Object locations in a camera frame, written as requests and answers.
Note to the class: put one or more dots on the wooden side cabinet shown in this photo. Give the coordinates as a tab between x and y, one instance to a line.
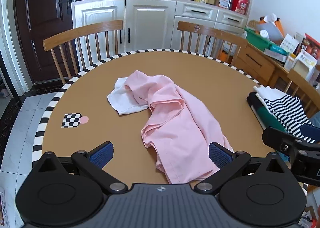
255	65

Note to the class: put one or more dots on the wooden chair with sticker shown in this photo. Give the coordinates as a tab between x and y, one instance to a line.
212	33

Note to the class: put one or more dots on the plain wooden chair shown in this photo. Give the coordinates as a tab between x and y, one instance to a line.
82	30

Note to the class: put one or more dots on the green plastic tray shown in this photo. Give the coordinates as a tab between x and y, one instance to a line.
257	40

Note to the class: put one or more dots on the red snack box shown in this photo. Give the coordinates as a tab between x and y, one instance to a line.
240	4

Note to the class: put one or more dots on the white desk card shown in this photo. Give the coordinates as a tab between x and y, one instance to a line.
288	43

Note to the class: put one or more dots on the checkered table sticker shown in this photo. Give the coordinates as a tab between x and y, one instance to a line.
71	120

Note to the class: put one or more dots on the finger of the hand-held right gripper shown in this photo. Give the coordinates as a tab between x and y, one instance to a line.
280	140

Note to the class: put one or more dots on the teal tissue pack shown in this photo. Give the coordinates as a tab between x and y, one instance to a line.
278	49

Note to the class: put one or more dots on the pink white-sleeved T-shirt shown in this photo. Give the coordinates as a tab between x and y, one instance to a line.
175	118

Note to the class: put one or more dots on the red printed bag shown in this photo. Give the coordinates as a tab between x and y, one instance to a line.
310	47

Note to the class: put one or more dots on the white bottle cap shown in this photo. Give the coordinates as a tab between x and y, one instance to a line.
264	34

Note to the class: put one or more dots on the black white striped shirt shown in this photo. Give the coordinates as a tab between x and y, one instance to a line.
285	108

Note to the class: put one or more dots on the white sideboard cabinet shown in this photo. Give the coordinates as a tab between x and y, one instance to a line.
147	18

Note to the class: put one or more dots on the white blue box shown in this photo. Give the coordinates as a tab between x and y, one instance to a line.
224	0

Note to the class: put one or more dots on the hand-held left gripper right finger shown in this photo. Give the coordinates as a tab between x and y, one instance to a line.
220	155

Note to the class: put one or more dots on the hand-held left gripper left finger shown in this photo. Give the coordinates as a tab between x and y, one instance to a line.
102	154

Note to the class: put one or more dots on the dark brown door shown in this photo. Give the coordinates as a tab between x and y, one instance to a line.
37	30

